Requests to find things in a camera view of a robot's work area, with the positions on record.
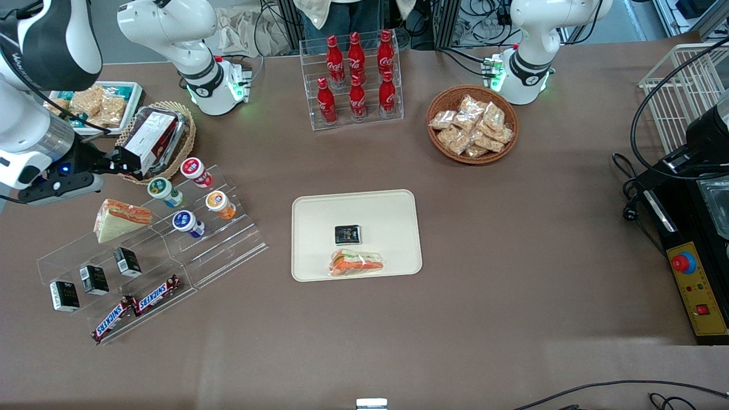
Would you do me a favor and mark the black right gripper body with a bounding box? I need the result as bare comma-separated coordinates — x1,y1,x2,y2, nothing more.
68,140,114,174

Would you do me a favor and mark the green gum bottle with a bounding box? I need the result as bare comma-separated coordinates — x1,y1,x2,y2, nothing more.
147,177,184,208

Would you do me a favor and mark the white plastic snack tray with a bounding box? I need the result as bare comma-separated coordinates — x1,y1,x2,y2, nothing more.
46,81,146,137

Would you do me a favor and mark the red gum bottle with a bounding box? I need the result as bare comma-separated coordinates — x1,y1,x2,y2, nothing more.
180,157,214,188

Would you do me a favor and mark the blue gum bottle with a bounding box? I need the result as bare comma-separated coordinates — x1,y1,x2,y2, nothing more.
172,210,206,239

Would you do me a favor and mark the orange gum bottle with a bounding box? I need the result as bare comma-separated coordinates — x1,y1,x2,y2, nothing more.
205,190,236,220

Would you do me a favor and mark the beige rectangular tray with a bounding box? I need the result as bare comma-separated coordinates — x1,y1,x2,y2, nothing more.
291,189,423,283

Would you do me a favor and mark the stainless steel food tray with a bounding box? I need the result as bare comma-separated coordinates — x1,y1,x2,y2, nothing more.
698,177,729,240

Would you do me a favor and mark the red white boxed snack pack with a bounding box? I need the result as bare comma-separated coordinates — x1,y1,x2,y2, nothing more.
122,107,189,176

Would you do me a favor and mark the bag of rice crackers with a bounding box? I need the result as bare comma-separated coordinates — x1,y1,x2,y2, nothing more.
97,96,127,127
69,85,106,117

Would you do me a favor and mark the wrapped triangular sandwich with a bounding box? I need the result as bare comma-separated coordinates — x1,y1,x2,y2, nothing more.
93,199,153,244

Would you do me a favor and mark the oval wicker basket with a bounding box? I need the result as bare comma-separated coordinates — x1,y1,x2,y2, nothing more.
117,101,197,185

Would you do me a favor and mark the clear acrylic stepped stand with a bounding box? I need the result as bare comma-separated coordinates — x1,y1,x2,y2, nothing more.
37,219,197,346
149,165,269,289

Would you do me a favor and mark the Snickers bar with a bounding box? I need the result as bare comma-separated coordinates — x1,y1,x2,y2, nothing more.
132,275,182,315
91,296,137,343

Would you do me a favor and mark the crumpled beige bag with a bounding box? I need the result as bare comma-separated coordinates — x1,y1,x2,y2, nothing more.
219,6,292,58

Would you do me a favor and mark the clear acrylic bottle rack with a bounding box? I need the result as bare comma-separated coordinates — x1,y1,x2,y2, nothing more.
299,31,405,132

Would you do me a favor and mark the red cola bottle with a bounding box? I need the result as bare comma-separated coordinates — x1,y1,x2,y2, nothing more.
379,71,398,118
377,30,395,77
326,35,346,89
317,78,338,125
349,75,368,120
347,32,366,80

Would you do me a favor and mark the wrapped sandwich with orange filling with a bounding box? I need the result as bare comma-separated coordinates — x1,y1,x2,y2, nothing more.
329,249,385,278

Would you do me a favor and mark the person in jeans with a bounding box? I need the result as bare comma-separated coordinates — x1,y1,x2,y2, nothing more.
293,0,416,40

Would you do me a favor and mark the round brown wicker basket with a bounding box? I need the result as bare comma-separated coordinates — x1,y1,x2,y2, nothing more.
427,85,519,166

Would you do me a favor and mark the black sealer machine yellow panel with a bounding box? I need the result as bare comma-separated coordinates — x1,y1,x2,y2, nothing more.
635,165,729,346

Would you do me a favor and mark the black rounded machine head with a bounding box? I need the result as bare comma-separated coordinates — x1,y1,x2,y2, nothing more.
661,90,729,177

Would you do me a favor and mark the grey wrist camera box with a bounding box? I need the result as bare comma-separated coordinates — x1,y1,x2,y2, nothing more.
17,173,104,206

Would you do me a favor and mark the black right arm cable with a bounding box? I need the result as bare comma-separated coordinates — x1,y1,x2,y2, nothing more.
0,54,113,137

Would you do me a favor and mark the aluminium frame with cables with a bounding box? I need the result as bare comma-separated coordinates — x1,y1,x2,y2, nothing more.
433,0,513,49

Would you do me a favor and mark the black power cable with plug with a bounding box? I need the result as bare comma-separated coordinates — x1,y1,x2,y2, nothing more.
612,153,647,226

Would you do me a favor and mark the thick black curved cable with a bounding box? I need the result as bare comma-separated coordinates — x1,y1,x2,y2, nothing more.
629,37,729,182

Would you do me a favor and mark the long black table cable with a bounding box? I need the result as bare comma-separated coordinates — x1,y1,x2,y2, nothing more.
513,380,729,410

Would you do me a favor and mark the white wire basket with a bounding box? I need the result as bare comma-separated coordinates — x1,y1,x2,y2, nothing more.
638,43,729,154

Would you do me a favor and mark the looped thin black cable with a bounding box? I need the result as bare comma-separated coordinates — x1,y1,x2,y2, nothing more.
648,392,700,410

